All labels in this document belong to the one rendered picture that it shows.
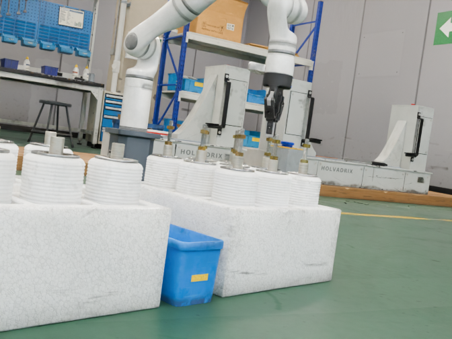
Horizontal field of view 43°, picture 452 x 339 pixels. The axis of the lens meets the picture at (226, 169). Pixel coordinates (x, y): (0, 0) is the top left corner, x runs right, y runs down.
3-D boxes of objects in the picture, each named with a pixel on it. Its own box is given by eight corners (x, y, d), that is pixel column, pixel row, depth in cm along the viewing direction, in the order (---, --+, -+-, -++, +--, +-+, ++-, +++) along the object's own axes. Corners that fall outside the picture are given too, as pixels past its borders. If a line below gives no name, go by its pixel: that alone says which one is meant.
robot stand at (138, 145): (94, 214, 194) (105, 126, 193) (134, 216, 202) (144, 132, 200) (107, 222, 182) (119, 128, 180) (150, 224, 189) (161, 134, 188)
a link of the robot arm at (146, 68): (144, 33, 195) (138, 84, 196) (125, 27, 187) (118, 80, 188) (165, 34, 190) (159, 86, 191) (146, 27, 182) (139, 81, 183)
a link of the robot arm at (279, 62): (255, 74, 154) (258, 51, 153) (296, 79, 150) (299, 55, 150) (245, 69, 145) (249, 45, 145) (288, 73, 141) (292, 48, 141)
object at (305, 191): (296, 253, 134) (307, 177, 133) (264, 244, 141) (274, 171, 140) (319, 251, 141) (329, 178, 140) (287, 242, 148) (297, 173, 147)
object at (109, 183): (65, 256, 101) (77, 155, 100) (111, 253, 108) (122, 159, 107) (95, 270, 94) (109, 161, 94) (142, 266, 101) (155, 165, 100)
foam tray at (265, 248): (109, 252, 140) (118, 179, 139) (220, 245, 169) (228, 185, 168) (222, 298, 113) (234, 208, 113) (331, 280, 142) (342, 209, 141)
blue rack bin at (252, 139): (222, 143, 734) (224, 127, 733) (248, 146, 752) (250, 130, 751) (241, 146, 690) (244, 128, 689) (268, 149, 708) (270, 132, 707)
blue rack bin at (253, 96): (227, 101, 733) (229, 85, 732) (252, 105, 751) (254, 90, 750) (247, 101, 689) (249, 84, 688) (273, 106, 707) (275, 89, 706)
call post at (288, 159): (255, 251, 167) (269, 145, 165) (270, 250, 172) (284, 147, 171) (273, 257, 162) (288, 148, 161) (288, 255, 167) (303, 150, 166)
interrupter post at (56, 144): (44, 155, 92) (47, 135, 92) (58, 157, 94) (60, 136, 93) (52, 157, 90) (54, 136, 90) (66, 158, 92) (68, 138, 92)
